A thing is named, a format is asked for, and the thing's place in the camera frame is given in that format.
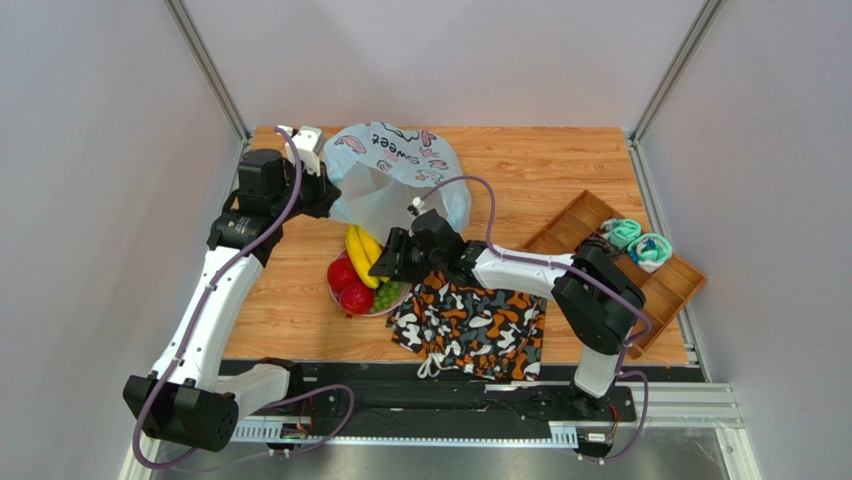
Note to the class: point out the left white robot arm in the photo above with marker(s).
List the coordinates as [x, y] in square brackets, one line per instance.
[182, 400]

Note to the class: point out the green grape bunch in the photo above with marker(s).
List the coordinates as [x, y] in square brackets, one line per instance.
[387, 295]

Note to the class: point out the wooden compartment tray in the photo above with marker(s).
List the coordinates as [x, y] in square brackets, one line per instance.
[667, 290]

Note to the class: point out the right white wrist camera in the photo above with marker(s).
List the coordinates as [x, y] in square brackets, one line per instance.
[416, 207]

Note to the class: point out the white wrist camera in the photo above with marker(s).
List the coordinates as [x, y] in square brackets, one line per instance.
[416, 207]
[309, 142]

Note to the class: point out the camouflage patterned cloth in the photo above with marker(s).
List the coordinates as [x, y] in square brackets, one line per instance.
[495, 335]

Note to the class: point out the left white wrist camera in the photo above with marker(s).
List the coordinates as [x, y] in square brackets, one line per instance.
[309, 142]

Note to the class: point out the red apple front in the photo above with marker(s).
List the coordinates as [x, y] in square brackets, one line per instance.
[356, 299]

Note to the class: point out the light blue plastic bag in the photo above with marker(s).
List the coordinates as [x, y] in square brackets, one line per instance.
[380, 168]

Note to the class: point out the red apple left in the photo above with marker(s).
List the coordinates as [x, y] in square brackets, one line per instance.
[340, 274]

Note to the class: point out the yellow banana bunch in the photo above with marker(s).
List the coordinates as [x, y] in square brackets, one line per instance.
[363, 251]

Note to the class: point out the pink plate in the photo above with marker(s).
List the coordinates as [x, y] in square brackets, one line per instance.
[334, 296]

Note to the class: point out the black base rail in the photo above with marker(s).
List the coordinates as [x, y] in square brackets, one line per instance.
[391, 401]

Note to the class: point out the teal white sock roll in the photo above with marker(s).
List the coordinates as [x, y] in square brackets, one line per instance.
[650, 251]

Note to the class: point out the red apple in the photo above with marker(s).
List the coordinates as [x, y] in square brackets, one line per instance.
[356, 299]
[340, 274]

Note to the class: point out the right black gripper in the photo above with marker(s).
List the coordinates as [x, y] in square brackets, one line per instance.
[397, 254]

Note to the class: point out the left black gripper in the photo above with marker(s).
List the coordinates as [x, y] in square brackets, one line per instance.
[325, 194]

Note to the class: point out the teal sock roll left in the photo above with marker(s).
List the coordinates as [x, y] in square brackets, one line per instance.
[620, 232]

